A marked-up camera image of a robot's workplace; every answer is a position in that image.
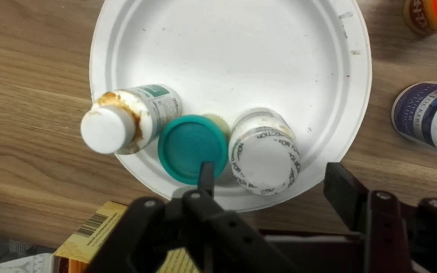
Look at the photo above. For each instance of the white bottle blue label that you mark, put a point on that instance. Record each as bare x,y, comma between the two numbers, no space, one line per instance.
431,119

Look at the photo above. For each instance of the orange lid yellow tub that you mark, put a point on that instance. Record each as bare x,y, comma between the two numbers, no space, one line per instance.
431,16

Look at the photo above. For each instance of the teal lid small tub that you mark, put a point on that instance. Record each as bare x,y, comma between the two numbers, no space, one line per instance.
192,146

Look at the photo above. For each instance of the open yellow cardboard box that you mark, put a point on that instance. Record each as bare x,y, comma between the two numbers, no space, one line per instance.
91,233

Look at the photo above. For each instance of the white pill bottle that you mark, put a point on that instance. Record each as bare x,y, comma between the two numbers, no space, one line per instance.
264,157

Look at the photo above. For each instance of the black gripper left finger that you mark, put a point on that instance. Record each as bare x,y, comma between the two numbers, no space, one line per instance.
218,237

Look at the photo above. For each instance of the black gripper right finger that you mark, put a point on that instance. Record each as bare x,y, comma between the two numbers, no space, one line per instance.
385,233

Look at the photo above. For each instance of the white paper plate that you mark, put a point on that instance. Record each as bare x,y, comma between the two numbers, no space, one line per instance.
238,55

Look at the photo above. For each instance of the white bottle green label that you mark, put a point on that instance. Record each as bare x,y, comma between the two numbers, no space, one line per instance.
127,122

